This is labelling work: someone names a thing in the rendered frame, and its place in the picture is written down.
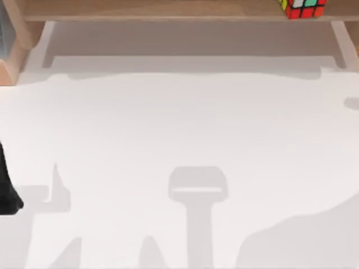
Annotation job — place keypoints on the wooden shelf unit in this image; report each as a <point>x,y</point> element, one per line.
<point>179,14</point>

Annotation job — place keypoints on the multicoloured puzzle cube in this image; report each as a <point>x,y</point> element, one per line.
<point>302,8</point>

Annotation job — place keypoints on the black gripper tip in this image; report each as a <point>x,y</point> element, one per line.
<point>7,193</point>

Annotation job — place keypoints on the wooden cupboard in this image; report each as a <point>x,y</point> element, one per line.
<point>11,53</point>

